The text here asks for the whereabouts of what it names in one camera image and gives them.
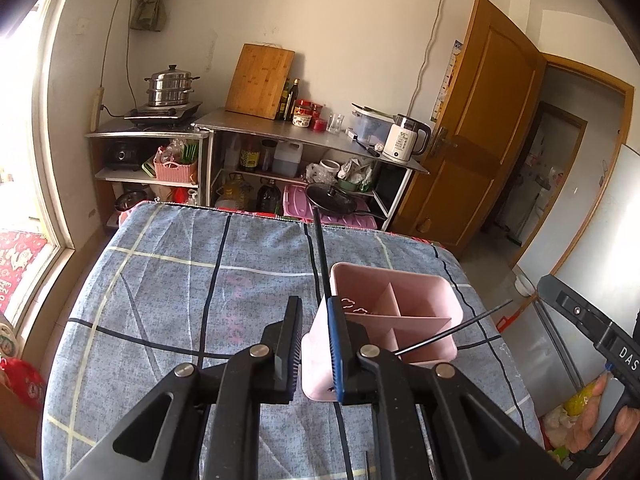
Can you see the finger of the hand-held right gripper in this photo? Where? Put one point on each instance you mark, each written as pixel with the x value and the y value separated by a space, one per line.
pixel 575 310

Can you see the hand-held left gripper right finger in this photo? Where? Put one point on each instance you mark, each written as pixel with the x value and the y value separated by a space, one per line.
pixel 334 350

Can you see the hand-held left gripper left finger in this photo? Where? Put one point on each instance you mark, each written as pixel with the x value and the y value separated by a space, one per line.
pixel 295 350

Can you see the pink utensil holder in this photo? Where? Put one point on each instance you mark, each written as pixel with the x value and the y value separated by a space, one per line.
pixel 350 280

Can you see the black chopstick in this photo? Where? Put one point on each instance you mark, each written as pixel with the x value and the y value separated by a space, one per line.
pixel 322 255
pixel 470 322

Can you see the person's right hand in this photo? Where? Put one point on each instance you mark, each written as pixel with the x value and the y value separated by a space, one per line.
pixel 595 410

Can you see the white bowl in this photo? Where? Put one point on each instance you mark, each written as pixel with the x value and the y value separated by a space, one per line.
pixel 523 285

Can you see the yellow plastic bag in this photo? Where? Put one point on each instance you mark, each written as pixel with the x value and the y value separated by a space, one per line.
pixel 579 400

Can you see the silver refrigerator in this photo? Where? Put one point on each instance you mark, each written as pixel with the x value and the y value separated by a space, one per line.
pixel 600 240

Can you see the blue checked blanket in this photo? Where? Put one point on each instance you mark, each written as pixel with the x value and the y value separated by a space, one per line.
pixel 175 310

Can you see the pink lidded storage box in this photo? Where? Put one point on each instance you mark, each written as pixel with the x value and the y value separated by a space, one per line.
pixel 295 205

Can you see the black pan with lid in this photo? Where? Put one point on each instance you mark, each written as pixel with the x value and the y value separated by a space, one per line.
pixel 332 200

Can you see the dark cooking oil bottle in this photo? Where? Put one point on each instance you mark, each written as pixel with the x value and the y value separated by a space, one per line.
pixel 268 200

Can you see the yellow cooking oil bottle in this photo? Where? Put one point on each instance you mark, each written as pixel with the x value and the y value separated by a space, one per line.
pixel 232 195

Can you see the crumpled plastic bags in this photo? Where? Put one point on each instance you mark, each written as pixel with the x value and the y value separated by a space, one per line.
pixel 357 175

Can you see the white mug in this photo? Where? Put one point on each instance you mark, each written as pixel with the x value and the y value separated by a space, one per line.
pixel 329 171

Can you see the white plastic jug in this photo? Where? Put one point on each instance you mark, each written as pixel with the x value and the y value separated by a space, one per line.
pixel 287 160

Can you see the dark glass jar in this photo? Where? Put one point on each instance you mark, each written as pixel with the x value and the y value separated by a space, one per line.
pixel 268 156

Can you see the soy sauce bottle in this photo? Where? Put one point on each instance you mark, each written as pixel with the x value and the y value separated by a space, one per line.
pixel 250 155

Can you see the brown wooden door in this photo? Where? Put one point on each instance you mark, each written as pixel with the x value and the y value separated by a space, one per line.
pixel 480 125

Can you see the pink woven basket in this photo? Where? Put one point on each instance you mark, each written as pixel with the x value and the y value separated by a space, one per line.
pixel 175 172

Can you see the white electric kettle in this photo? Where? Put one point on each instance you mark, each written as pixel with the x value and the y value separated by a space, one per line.
pixel 402 142

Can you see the stainless steel kitchen table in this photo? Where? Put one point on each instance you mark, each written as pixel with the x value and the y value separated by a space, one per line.
pixel 280 127

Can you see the clear drinking glass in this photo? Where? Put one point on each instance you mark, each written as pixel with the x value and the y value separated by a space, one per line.
pixel 341 123
pixel 331 125

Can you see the clear plastic storage container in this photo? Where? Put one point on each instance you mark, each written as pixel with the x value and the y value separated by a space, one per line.
pixel 370 127

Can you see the red round tin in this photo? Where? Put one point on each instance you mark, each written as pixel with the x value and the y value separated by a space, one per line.
pixel 319 125

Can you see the white floral ceramic jar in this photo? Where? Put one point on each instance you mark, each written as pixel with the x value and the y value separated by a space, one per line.
pixel 302 121

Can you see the red lidded jar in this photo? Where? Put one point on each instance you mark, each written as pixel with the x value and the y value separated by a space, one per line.
pixel 317 109
pixel 303 107

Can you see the dark sauce bottle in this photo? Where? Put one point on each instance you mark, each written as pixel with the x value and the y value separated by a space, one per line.
pixel 295 102

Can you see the olive oil bottle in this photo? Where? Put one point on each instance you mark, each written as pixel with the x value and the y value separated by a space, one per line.
pixel 284 102

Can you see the small steel shelf unit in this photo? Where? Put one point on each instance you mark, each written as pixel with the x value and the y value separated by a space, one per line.
pixel 150 133

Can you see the black induction cooker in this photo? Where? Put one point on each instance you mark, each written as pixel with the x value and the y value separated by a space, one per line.
pixel 160 117

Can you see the bamboo cutting board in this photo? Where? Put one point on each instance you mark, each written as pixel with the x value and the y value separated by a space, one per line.
pixel 257 82

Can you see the red plastic bag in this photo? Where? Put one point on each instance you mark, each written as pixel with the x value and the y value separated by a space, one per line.
pixel 20 380

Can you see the red patterned mat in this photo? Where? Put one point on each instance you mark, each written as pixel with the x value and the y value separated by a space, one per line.
pixel 20 265

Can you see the steel steamer pot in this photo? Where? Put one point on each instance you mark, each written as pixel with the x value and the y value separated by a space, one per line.
pixel 170 87

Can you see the beige power strip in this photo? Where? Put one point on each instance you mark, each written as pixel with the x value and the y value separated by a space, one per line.
pixel 96 110

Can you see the hallway door frame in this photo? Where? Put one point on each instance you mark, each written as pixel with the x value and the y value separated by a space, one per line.
pixel 580 125

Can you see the brown door frame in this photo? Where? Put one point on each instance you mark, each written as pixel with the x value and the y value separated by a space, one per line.
pixel 590 67

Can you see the narrow wall calendar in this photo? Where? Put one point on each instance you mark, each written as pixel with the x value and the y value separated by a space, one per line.
pixel 446 80

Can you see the white window frame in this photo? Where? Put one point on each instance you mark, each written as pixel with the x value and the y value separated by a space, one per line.
pixel 52 160

